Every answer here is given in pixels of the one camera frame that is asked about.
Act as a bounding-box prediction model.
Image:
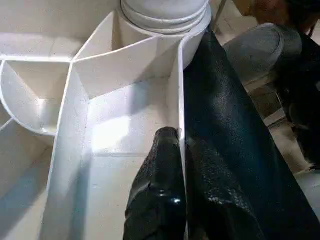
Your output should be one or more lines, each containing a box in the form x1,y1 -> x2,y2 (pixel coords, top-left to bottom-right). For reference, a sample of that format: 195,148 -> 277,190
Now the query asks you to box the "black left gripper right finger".
183,136 -> 266,240

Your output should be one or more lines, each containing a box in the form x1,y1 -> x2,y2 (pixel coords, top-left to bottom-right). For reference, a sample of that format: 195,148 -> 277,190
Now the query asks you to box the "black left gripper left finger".
122,126 -> 188,240

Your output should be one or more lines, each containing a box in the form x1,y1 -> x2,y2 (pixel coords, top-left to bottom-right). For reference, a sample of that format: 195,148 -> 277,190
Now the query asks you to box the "white plastic table top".
0,0 -> 214,240

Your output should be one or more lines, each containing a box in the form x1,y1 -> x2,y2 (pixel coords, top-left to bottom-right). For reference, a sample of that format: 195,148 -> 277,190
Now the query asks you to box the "white plastic table leg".
118,0 -> 211,36

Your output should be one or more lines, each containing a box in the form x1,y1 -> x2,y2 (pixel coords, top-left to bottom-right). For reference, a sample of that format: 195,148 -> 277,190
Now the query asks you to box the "black work mat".
182,29 -> 320,240

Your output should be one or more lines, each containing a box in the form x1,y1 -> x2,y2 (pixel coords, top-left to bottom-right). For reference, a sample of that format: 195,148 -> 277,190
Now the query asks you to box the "brown chair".
232,0 -> 320,32

